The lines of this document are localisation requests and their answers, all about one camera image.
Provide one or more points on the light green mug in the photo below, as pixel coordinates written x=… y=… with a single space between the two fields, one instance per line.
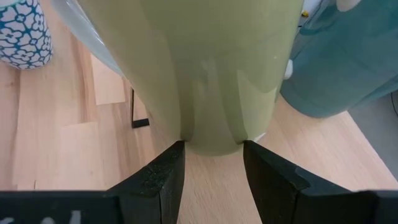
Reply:
x=202 y=62

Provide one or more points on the wooden shelf with black legs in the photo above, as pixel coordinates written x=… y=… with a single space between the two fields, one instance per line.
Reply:
x=311 y=149

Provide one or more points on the teal mug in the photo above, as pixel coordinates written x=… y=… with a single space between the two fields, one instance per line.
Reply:
x=342 y=62

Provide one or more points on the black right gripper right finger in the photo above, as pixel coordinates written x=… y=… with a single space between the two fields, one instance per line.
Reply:
x=280 y=186

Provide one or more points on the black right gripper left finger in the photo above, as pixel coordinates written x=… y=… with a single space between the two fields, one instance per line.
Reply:
x=155 y=186

